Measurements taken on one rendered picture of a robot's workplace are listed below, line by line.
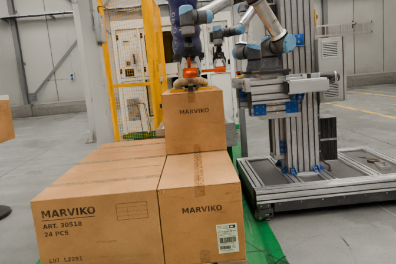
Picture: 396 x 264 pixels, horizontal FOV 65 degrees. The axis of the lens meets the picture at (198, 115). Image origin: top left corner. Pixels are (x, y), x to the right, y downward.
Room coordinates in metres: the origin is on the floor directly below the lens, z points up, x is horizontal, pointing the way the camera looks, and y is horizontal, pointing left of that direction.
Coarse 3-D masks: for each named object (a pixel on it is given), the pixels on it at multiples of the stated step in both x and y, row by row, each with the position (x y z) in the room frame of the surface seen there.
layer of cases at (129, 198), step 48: (144, 144) 2.40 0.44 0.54; (48, 192) 1.50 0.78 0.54; (96, 192) 1.43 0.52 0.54; (144, 192) 1.40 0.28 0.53; (192, 192) 1.40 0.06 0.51; (240, 192) 1.40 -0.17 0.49; (48, 240) 1.40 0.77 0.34; (96, 240) 1.40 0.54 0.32; (144, 240) 1.40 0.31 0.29; (192, 240) 1.40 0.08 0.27; (240, 240) 1.40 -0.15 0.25
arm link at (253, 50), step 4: (248, 44) 2.67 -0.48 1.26; (252, 44) 2.65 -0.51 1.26; (256, 44) 2.65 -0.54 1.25; (244, 48) 2.71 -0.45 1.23; (248, 48) 2.67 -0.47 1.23; (252, 48) 2.64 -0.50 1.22; (256, 48) 2.64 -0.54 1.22; (244, 52) 2.70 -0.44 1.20; (248, 52) 2.67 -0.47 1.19; (252, 52) 2.64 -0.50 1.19; (256, 52) 2.64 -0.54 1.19; (260, 52) 2.68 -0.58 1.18; (244, 56) 2.72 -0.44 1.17; (248, 56) 2.68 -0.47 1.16; (252, 56) 2.65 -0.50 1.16; (256, 56) 2.64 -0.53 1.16; (260, 56) 2.67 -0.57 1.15
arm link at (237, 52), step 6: (240, 6) 2.85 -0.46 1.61; (246, 6) 2.81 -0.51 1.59; (240, 12) 2.83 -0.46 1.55; (246, 30) 2.80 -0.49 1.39; (240, 36) 2.79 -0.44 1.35; (246, 36) 2.80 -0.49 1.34; (240, 42) 2.76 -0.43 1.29; (246, 42) 2.79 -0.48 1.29; (234, 48) 2.81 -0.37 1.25; (240, 48) 2.74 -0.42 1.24; (234, 54) 2.78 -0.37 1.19; (240, 54) 2.73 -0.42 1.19
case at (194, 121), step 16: (176, 96) 2.00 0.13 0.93; (192, 96) 2.00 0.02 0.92; (208, 96) 2.00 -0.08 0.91; (176, 112) 2.00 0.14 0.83; (192, 112) 2.00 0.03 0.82; (208, 112) 2.00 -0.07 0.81; (224, 112) 2.01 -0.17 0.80; (176, 128) 2.00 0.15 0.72; (192, 128) 2.00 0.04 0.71; (208, 128) 2.01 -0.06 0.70; (224, 128) 2.01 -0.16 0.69; (176, 144) 2.00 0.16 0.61; (192, 144) 2.00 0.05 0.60; (208, 144) 2.01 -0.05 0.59; (224, 144) 2.01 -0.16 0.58
